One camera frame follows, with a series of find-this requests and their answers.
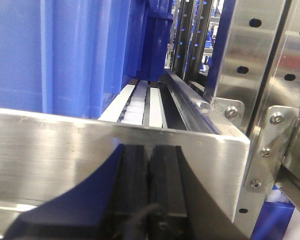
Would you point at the perforated steel shelf upright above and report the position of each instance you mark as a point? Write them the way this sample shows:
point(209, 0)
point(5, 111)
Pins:
point(255, 65)

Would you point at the steel corner bracket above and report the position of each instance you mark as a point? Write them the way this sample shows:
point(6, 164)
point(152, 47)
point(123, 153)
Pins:
point(273, 139)

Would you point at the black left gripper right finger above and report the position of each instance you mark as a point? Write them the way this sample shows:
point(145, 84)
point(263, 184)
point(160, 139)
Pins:
point(189, 212)

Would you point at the stainless steel shelf beam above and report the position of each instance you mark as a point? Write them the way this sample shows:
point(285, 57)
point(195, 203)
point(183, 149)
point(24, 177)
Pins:
point(44, 155)

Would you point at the steel side guide rail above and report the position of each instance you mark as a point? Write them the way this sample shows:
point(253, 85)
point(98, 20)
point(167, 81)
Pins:
point(194, 111)

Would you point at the white roller conveyor track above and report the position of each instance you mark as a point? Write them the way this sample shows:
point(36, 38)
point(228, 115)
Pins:
point(139, 103)

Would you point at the large blue plastic crate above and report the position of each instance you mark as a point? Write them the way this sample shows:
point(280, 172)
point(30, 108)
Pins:
point(72, 57)

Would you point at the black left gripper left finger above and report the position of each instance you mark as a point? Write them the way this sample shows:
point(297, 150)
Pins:
point(95, 208)

